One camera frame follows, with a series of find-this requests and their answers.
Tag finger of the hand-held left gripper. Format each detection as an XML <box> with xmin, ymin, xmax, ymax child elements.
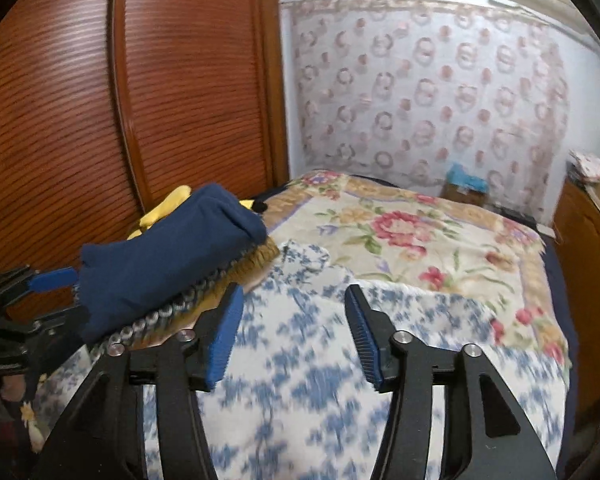
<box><xmin>0</xmin><ymin>305</ymin><xmax>90</xmax><ymax>348</ymax></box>
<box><xmin>0</xmin><ymin>266</ymin><xmax>80</xmax><ymax>306</ymax></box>

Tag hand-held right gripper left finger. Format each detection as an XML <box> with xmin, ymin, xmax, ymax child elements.
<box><xmin>42</xmin><ymin>282</ymin><xmax>245</xmax><ymax>480</ymax></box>

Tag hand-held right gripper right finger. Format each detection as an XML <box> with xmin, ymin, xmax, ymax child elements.
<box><xmin>344</xmin><ymin>284</ymin><xmax>558</xmax><ymax>480</ymax></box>

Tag navy printed t-shirt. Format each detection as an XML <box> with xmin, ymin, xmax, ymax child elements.
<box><xmin>75</xmin><ymin>183</ymin><xmax>268</xmax><ymax>343</ymax></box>

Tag person's left hand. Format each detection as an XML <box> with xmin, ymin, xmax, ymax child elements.
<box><xmin>0</xmin><ymin>372</ymin><xmax>28</xmax><ymax>403</ymax></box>

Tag blue and white floral bedsheet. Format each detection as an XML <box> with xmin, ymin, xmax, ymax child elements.
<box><xmin>32</xmin><ymin>240</ymin><xmax>568</xmax><ymax>480</ymax></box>

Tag floral blanket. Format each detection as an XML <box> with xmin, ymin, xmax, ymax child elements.
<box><xmin>265</xmin><ymin>170</ymin><xmax>573</xmax><ymax>366</ymax></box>

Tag yellow plush toy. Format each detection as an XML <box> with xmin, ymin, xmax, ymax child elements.
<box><xmin>127</xmin><ymin>185</ymin><xmax>268</xmax><ymax>242</ymax></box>

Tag small cardboard box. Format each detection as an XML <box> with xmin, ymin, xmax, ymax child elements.
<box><xmin>440</xmin><ymin>180</ymin><xmax>491</xmax><ymax>208</ymax></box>

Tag wooden louvered wardrobe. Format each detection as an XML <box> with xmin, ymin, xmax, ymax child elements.
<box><xmin>0</xmin><ymin>0</ymin><xmax>291</xmax><ymax>321</ymax></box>

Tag wooden cabinet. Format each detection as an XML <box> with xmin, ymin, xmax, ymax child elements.
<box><xmin>552</xmin><ymin>175</ymin><xmax>600</xmax><ymax>421</ymax></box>

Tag stack of patterned boxes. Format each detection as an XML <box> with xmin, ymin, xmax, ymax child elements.
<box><xmin>567</xmin><ymin>149</ymin><xmax>600</xmax><ymax>181</ymax></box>

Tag sheer ring patterned curtain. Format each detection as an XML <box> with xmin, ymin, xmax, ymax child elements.
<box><xmin>279</xmin><ymin>0</ymin><xmax>571</xmax><ymax>226</ymax></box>

